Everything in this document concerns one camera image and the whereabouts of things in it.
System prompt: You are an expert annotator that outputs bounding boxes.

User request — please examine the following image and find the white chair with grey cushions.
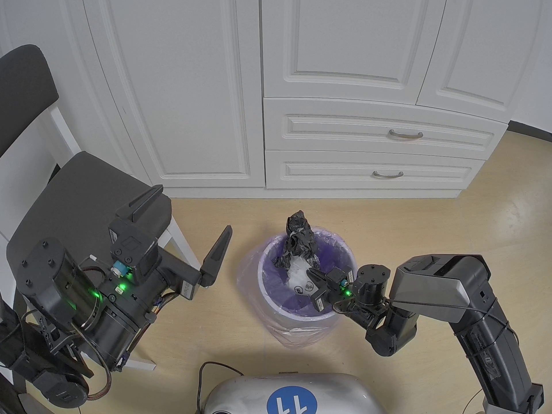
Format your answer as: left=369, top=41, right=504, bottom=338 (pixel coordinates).
left=0, top=44, right=203, bottom=372

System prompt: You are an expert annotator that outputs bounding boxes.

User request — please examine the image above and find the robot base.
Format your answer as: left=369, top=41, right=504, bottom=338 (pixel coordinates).
left=203, top=373, right=384, bottom=414

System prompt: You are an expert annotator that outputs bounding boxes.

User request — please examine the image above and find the black plastic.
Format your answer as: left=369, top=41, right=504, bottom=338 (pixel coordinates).
left=273, top=210, right=322, bottom=271

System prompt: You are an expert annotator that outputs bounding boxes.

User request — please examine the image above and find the white trash bin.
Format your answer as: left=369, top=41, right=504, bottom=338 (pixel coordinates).
left=257, top=230, right=359, bottom=346

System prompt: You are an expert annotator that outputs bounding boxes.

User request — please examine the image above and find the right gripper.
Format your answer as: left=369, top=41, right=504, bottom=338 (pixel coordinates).
left=306, top=268, right=359, bottom=316

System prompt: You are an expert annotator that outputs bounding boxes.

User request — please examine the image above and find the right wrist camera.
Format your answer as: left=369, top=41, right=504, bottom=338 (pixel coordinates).
left=325, top=267, right=352, bottom=296

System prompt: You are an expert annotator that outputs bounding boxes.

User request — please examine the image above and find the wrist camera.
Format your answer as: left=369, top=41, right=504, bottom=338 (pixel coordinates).
left=325, top=267, right=352, bottom=296
left=108, top=219, right=159, bottom=284

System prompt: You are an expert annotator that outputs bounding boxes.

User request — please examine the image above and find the black cable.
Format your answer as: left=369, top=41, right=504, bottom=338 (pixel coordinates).
left=197, top=361, right=248, bottom=414
left=69, top=317, right=114, bottom=403

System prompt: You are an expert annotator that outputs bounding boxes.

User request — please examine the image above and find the purple plastic bag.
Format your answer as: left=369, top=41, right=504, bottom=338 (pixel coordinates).
left=236, top=226, right=359, bottom=347

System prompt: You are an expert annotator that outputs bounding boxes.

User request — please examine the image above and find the white printed wrapper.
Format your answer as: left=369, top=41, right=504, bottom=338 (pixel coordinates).
left=288, top=257, right=322, bottom=298

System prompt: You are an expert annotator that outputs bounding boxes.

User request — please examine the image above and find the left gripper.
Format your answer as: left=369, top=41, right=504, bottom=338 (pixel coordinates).
left=101, top=185, right=234, bottom=318

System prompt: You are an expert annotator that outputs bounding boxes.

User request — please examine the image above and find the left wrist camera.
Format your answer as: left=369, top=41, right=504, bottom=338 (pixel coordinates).
left=108, top=219, right=159, bottom=284

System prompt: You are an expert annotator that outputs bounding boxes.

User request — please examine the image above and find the white wardrobe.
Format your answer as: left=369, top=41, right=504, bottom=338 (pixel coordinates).
left=56, top=0, right=546, bottom=200

